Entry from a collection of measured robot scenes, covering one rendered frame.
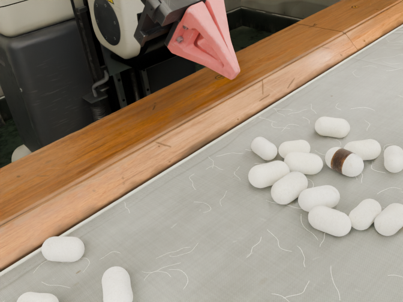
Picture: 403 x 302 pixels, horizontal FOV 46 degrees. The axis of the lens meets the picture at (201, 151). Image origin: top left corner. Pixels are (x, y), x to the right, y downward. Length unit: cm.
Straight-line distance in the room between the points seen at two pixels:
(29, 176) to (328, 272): 29
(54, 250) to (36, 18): 88
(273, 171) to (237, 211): 5
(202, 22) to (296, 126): 16
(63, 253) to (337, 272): 21
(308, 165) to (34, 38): 91
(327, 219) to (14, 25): 96
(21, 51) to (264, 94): 77
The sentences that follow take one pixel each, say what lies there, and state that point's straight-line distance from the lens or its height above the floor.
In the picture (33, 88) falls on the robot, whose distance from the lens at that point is 125.
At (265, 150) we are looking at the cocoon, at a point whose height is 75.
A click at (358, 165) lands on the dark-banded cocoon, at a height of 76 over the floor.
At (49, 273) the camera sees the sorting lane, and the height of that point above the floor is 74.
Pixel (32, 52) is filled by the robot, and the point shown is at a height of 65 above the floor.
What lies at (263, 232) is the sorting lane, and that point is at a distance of 40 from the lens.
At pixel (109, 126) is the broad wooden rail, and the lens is 53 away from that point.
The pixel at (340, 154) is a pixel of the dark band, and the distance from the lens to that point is 45.
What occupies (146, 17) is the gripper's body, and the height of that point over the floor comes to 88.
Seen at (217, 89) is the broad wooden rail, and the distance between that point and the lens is 57.
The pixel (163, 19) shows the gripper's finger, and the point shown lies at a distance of 47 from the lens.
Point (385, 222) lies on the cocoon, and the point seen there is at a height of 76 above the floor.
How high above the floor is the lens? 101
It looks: 32 degrees down
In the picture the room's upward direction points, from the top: 8 degrees counter-clockwise
